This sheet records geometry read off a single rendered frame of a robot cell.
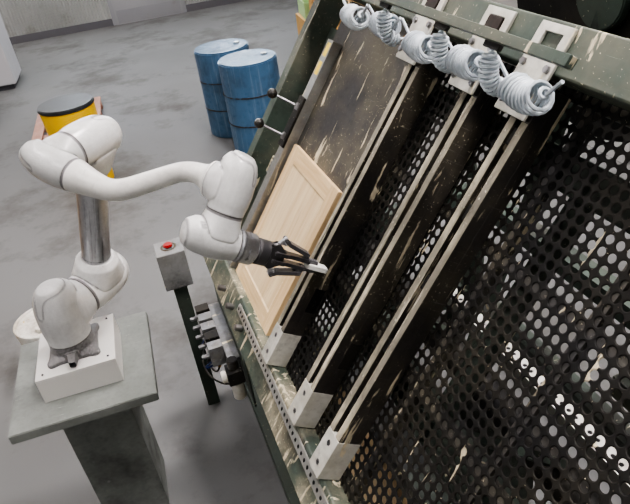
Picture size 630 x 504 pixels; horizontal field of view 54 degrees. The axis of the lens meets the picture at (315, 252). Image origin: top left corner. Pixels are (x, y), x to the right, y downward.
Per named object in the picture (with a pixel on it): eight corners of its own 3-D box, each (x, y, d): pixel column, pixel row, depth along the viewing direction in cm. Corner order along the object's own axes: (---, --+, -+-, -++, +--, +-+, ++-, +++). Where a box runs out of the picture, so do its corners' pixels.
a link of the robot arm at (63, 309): (36, 344, 219) (12, 295, 207) (73, 312, 232) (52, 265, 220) (70, 354, 212) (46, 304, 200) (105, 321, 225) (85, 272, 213)
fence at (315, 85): (235, 262, 253) (226, 260, 251) (337, 42, 222) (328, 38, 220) (238, 269, 249) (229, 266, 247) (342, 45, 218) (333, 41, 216)
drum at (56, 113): (121, 166, 573) (97, 89, 533) (115, 188, 535) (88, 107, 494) (71, 174, 570) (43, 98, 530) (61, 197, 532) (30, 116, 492)
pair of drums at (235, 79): (268, 111, 648) (255, 30, 603) (296, 148, 560) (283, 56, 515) (207, 125, 636) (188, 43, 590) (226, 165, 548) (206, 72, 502)
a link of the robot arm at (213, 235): (234, 269, 164) (251, 223, 162) (179, 255, 156) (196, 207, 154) (223, 256, 173) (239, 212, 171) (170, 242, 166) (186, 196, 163)
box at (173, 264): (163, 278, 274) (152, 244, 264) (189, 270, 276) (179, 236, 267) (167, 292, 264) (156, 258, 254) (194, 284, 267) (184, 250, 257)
